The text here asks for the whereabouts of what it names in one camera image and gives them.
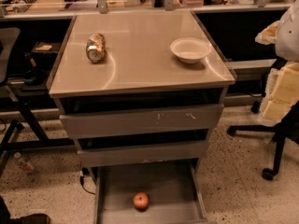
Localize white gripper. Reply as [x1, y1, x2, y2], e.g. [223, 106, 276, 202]
[255, 21, 299, 120]

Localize red apple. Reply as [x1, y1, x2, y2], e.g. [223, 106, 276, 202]
[133, 192, 150, 210]

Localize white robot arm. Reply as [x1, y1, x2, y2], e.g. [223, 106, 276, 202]
[255, 0, 299, 122]

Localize top grey drawer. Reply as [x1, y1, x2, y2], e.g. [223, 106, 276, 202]
[60, 105, 223, 139]

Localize grey drawer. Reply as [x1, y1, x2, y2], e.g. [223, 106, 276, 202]
[75, 140, 208, 167]
[60, 105, 223, 139]

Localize middle grey drawer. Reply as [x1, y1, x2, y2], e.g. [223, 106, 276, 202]
[75, 140, 208, 167]

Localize grey drawer cabinet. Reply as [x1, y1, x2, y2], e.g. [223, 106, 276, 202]
[46, 9, 237, 224]

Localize open bottom drawer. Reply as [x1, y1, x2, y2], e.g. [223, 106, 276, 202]
[93, 161, 207, 224]

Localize white bowl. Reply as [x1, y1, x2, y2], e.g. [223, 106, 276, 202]
[170, 37, 211, 64]

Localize black office chair right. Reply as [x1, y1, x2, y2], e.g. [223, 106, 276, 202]
[226, 58, 299, 182]

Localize crushed soda can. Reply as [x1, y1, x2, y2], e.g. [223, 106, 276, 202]
[86, 33, 106, 63]

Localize plastic water bottle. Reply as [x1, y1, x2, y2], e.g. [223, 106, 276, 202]
[14, 152, 35, 174]

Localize dark shoe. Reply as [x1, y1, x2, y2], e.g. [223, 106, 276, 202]
[10, 214, 50, 224]

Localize black cable on floor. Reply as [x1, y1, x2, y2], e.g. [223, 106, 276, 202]
[78, 168, 96, 196]

